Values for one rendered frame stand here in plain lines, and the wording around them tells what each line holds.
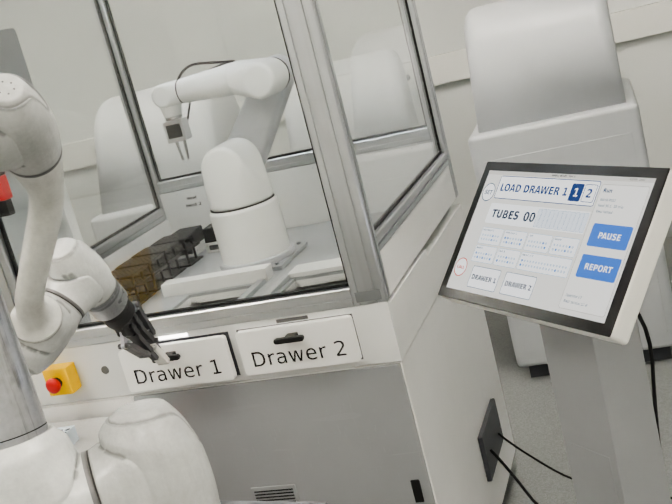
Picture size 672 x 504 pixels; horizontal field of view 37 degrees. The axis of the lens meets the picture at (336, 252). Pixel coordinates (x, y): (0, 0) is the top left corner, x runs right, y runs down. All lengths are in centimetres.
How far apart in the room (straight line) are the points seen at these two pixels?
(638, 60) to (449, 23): 97
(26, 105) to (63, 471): 58
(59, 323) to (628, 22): 382
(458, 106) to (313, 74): 326
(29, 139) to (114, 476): 55
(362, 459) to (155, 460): 88
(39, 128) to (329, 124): 73
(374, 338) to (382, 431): 23
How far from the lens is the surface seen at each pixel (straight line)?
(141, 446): 166
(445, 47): 536
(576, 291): 185
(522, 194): 207
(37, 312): 202
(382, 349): 230
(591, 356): 201
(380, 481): 246
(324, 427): 243
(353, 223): 221
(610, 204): 188
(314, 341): 232
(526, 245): 200
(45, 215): 188
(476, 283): 207
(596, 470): 216
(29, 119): 164
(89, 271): 213
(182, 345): 243
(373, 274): 224
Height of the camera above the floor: 161
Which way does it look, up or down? 14 degrees down
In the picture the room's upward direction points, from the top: 15 degrees counter-clockwise
